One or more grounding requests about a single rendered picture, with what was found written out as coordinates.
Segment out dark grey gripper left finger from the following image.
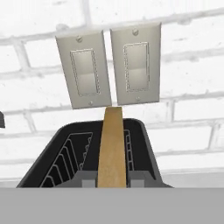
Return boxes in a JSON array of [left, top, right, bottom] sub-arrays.
[[55, 170, 99, 189]]

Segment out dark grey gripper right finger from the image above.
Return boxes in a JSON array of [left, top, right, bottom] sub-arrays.
[[126, 170, 173, 189]]

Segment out grey wall switch plate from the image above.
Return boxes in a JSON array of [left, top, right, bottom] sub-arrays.
[[109, 22, 163, 107], [54, 29, 113, 110]]

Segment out black toaster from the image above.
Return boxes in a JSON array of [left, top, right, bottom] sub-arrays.
[[16, 117, 165, 189]]

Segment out brown bread slice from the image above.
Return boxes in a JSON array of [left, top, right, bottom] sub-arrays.
[[96, 106, 128, 189]]

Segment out dark grey object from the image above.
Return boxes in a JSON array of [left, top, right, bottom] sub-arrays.
[[0, 111, 6, 130]]

